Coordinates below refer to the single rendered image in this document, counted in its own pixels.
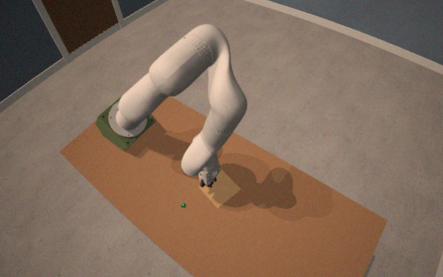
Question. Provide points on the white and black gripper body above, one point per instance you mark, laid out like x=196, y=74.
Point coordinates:
x=208, y=177

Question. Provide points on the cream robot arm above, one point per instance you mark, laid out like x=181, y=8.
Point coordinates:
x=205, y=47

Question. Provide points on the tan flat mat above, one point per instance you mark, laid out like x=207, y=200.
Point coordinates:
x=222, y=190

